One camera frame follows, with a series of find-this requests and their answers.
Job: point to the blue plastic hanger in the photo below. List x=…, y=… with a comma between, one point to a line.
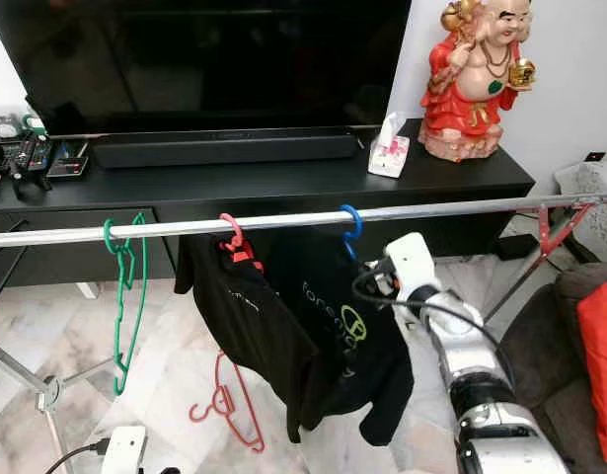
x=354, y=219

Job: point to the black t-shirt green logo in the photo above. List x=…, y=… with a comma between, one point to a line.
x=382, y=385

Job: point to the red plastic hanger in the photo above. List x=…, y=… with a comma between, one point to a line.
x=224, y=400

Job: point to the green plastic hanger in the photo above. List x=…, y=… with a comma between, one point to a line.
x=107, y=237

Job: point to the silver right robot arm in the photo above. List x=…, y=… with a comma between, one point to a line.
x=491, y=395

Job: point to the pink plastic hanger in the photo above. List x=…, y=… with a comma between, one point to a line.
x=244, y=259

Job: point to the white pink tissue box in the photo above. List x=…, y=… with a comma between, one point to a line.
x=388, y=158

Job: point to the black t-shirt small white print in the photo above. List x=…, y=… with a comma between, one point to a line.
x=244, y=326

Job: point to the black power adapter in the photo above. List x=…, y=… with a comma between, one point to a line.
x=515, y=247

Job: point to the black TV cabinet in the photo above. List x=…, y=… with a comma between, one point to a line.
x=264, y=188

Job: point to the red laughing Buddha statue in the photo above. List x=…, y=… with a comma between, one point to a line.
x=461, y=109

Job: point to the dark grey sofa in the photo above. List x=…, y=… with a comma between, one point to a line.
x=540, y=365

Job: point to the black soundbar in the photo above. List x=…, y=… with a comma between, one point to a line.
x=224, y=150

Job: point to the white patterned basket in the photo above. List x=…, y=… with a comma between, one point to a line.
x=589, y=183

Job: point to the black flat television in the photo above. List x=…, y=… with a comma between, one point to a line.
x=204, y=64

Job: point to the black remote control holder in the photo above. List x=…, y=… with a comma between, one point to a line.
x=32, y=156

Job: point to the silver metal clothes rack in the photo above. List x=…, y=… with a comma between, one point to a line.
x=66, y=232

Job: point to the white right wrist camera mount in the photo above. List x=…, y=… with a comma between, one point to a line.
x=412, y=259

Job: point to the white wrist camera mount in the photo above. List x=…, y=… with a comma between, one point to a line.
x=412, y=259
x=123, y=452

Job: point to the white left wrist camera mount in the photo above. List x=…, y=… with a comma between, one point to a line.
x=123, y=452

